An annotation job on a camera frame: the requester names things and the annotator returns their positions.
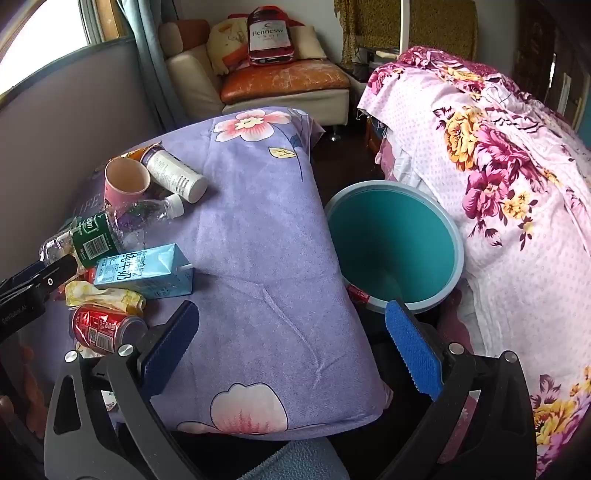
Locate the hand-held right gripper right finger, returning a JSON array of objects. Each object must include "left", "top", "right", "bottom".
[{"left": 369, "top": 299, "right": 539, "bottom": 480}]

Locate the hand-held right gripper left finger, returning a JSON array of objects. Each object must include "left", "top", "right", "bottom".
[{"left": 44, "top": 300, "right": 200, "bottom": 480}]

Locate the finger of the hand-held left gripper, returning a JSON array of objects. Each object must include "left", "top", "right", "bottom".
[{"left": 0, "top": 255, "right": 78, "bottom": 303}]

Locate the clear bottle with green label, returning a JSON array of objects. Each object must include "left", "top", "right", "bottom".
[{"left": 39, "top": 194, "right": 185, "bottom": 273}]

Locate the yellow tissue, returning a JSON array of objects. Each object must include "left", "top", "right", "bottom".
[{"left": 65, "top": 280, "right": 147, "bottom": 319}]

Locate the red soda can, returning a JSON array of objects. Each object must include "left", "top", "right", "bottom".
[{"left": 70, "top": 305, "right": 148, "bottom": 356}]

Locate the light blue milk carton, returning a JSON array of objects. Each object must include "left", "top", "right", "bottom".
[{"left": 93, "top": 243, "right": 195, "bottom": 300}]

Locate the teal plastic bin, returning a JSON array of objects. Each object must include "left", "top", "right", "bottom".
[{"left": 324, "top": 181, "right": 465, "bottom": 315}]

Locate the white plastic bottle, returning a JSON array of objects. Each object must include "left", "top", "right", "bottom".
[{"left": 141, "top": 148, "right": 208, "bottom": 204}]

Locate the pink paper cup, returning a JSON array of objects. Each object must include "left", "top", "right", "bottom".
[{"left": 104, "top": 158, "right": 151, "bottom": 214}]

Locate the purple floral blanket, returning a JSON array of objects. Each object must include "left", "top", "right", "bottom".
[{"left": 28, "top": 107, "right": 393, "bottom": 437}]

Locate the orange snack bag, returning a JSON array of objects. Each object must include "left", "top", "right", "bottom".
[{"left": 121, "top": 144, "right": 164, "bottom": 163}]

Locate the blue fleece clothing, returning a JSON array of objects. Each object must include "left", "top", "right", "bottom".
[{"left": 240, "top": 438, "right": 352, "bottom": 480}]

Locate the pink floral bedsheet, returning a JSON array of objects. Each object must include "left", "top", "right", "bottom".
[{"left": 358, "top": 46, "right": 591, "bottom": 480}]

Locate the teal curtain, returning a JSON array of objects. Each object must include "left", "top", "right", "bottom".
[{"left": 124, "top": 0, "right": 178, "bottom": 134}]

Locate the cream leather sofa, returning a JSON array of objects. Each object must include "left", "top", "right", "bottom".
[{"left": 159, "top": 18, "right": 352, "bottom": 127}]

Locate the yellow cartoon pillow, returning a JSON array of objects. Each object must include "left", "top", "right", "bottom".
[{"left": 206, "top": 18, "right": 252, "bottom": 77}]

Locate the orange seat cushion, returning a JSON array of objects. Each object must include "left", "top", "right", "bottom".
[{"left": 220, "top": 60, "right": 352, "bottom": 104}]

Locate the dark wooden cabinet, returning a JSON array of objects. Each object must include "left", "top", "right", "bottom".
[{"left": 512, "top": 9, "right": 591, "bottom": 139}]

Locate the leopard print cloth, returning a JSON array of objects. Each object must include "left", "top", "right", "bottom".
[{"left": 335, "top": 0, "right": 478, "bottom": 70}]

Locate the beige pillow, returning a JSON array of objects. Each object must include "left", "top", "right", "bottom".
[{"left": 286, "top": 25, "right": 326, "bottom": 61}]

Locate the wooden frame window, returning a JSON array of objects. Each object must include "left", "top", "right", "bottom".
[{"left": 0, "top": 0, "right": 127, "bottom": 70}]

